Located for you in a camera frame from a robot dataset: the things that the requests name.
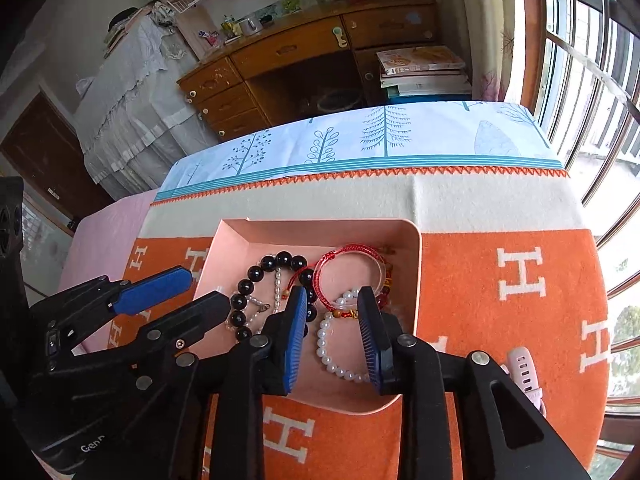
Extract pink jewelry tray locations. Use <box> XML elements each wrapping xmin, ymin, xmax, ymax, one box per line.
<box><xmin>190</xmin><ymin>217</ymin><xmax>423</xmax><ymax>415</ymax></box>

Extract black bead bracelet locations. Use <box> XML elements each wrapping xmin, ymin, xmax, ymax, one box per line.
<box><xmin>229</xmin><ymin>251</ymin><xmax>318</xmax><ymax>343</ymax></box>

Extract orange letter print blanket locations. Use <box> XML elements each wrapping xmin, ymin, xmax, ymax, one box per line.
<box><xmin>107</xmin><ymin>166</ymin><xmax>613</xmax><ymax>480</ymax></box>

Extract black hat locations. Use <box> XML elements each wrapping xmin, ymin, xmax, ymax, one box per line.
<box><xmin>110</xmin><ymin>7</ymin><xmax>143</xmax><ymax>28</ymax></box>

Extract brown wooden door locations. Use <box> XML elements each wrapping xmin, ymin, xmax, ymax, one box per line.
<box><xmin>0</xmin><ymin>90</ymin><xmax>113</xmax><ymax>226</ymax></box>

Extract white pearl bracelet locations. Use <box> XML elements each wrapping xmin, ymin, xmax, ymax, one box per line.
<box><xmin>316</xmin><ymin>287</ymin><xmax>406</xmax><ymax>385</ymax></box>

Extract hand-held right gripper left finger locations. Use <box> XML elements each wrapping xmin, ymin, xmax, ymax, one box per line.
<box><xmin>120</xmin><ymin>286</ymin><xmax>308</xmax><ymax>480</ymax></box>

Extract thin small pearl chain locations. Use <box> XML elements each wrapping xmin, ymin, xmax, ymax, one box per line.
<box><xmin>247</xmin><ymin>267</ymin><xmax>286</xmax><ymax>333</ymax></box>

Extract white lace cloth cover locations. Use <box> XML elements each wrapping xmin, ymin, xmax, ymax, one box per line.
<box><xmin>75</xmin><ymin>7</ymin><xmax>221</xmax><ymax>201</ymax></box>

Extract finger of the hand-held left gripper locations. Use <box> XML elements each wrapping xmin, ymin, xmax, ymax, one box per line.
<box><xmin>47</xmin><ymin>290</ymin><xmax>232</xmax><ymax>396</ymax></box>
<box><xmin>29</xmin><ymin>265</ymin><xmax>195</xmax><ymax>361</ymax></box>

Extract wooden desk with drawers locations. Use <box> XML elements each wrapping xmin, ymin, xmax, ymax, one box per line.
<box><xmin>177</xmin><ymin>0</ymin><xmax>443</xmax><ymax>143</ymax></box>

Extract barred window frame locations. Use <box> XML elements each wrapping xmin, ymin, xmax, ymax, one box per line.
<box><xmin>505</xmin><ymin>0</ymin><xmax>640</xmax><ymax>480</ymax></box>

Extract red string bracelet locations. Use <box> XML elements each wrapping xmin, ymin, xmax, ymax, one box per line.
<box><xmin>298</xmin><ymin>244</ymin><xmax>396</xmax><ymax>318</ymax></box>

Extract pink bed sheet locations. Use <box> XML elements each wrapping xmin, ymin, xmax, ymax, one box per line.
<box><xmin>59</xmin><ymin>187</ymin><xmax>161</xmax><ymax>356</ymax></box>

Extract blue tree print sheet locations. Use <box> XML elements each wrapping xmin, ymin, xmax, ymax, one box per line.
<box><xmin>155</xmin><ymin>101</ymin><xmax>571</xmax><ymax>203</ymax></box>

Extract stack of magazines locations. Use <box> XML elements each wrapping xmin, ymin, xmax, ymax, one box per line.
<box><xmin>376</xmin><ymin>45</ymin><xmax>473</xmax><ymax>101</ymax></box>

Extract pink smartwatch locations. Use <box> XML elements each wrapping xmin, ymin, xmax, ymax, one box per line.
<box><xmin>500</xmin><ymin>346</ymin><xmax>548</xmax><ymax>421</ymax></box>

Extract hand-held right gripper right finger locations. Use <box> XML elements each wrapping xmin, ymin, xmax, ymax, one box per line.
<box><xmin>356</xmin><ymin>286</ymin><xmax>593</xmax><ymax>480</ymax></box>

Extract white leaf print curtain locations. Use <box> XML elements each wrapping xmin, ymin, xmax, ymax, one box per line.
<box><xmin>435</xmin><ymin>0</ymin><xmax>526</xmax><ymax>103</ymax></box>

